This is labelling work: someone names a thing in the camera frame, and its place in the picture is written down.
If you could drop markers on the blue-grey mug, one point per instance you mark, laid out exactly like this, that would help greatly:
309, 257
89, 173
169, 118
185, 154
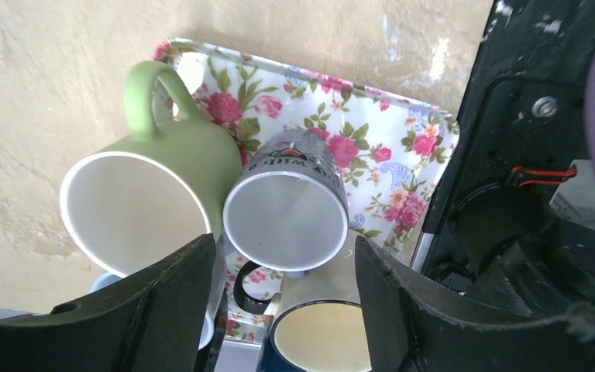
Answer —
288, 210

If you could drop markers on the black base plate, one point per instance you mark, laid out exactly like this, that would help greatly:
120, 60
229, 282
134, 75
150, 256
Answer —
512, 222

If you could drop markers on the dark blue mug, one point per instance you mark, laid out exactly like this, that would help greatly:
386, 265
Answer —
317, 336

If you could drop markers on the floral tray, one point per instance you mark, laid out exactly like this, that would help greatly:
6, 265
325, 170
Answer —
390, 150

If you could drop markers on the green mug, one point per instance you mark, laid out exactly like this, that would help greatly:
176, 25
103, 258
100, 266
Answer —
141, 198

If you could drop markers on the cream mug black handle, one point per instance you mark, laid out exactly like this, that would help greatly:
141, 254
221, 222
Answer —
333, 281

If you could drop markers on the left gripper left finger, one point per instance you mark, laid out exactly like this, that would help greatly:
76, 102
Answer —
148, 321

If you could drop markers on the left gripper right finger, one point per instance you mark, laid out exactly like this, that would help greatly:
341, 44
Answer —
415, 324

